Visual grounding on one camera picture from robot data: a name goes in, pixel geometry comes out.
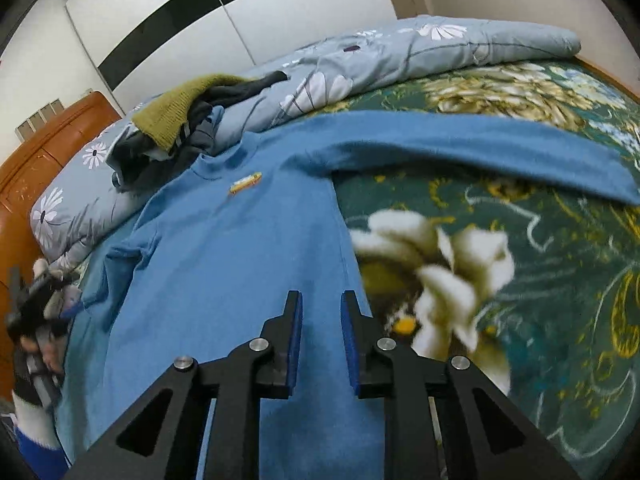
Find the wooden headboard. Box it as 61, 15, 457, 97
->
0, 91, 124, 286

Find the grey garment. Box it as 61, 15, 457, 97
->
111, 105, 221, 193

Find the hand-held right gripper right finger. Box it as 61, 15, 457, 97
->
341, 290, 583, 480

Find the person's left hand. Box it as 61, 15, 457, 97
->
11, 332, 66, 408

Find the white wardrobe with black stripe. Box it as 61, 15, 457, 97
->
65, 0, 401, 111

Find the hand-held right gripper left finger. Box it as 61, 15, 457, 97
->
62, 290, 304, 480

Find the person's left forearm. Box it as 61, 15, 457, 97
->
11, 392, 70, 480

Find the black garment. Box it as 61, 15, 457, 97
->
192, 71, 289, 116

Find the white ribbed panel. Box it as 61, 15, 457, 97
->
15, 101, 64, 142

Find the grey-blue floral pillow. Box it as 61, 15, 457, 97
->
30, 104, 168, 267

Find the grey-blue floral duvet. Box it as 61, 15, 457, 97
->
220, 14, 583, 133

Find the blue sweater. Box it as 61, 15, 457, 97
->
55, 107, 636, 480

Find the green floral blanket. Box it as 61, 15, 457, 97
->
327, 59, 640, 480

